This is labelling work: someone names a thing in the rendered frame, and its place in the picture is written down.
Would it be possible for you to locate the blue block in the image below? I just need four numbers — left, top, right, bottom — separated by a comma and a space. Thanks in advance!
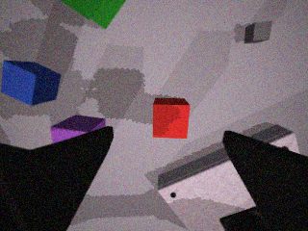
1, 60, 61, 106

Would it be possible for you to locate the red block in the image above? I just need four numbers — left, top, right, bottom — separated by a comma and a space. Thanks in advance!
153, 98, 191, 139

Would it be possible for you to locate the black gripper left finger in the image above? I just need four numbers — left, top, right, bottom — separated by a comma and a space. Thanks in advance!
0, 126, 114, 231

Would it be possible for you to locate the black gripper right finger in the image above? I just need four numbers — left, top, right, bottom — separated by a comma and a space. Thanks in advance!
222, 131, 308, 231

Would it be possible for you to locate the green block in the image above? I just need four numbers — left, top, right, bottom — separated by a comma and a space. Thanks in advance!
90, 0, 126, 29
62, 0, 102, 20

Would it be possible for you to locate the purple block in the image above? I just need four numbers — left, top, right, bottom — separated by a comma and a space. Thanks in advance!
51, 115, 106, 143

